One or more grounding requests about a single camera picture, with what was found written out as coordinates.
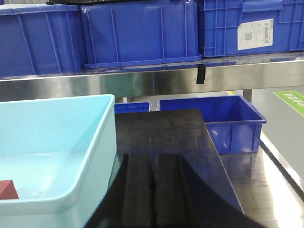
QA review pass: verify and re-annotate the blue ribbed crate with label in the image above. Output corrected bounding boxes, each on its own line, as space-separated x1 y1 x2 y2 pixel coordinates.
197 0 304 57

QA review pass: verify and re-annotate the stainless steel shelf rail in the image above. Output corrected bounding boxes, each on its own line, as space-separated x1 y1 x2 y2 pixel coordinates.
0 51 304 101

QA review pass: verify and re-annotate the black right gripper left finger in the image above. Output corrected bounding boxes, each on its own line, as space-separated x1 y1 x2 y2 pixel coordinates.
95 154 153 228

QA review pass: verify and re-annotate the black rubber mat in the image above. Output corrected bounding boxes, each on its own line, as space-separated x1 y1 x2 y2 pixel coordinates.
115 109 243 212

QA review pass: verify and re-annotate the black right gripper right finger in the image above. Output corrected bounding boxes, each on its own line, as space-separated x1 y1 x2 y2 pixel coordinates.
154 153 204 228

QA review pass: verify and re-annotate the blue crate left on shelf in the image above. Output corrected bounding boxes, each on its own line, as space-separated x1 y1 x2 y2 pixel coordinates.
0 4 87 77

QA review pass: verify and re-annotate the white shipping label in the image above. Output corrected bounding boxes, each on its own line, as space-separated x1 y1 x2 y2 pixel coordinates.
237 19 274 50

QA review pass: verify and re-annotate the light cyan plastic tub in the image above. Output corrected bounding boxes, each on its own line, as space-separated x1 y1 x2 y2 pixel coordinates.
0 95 116 228

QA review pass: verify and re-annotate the small blue bin behind tub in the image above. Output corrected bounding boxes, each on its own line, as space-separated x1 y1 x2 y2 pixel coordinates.
114 102 151 114

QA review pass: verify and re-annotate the small blue bin right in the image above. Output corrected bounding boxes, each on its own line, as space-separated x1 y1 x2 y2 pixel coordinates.
157 95 266 155

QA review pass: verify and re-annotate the black strap on rail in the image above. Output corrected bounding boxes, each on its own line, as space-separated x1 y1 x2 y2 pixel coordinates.
196 64 206 85

